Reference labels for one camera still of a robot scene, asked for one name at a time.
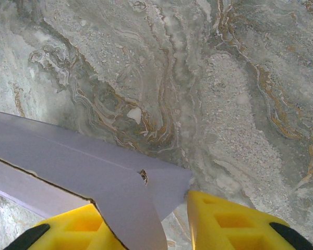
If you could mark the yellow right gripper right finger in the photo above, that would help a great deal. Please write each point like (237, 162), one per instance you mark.
(237, 229)

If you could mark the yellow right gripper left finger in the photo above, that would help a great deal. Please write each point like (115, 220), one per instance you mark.
(75, 229)

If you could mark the white lilac paper box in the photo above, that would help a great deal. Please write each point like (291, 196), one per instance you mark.
(81, 161)

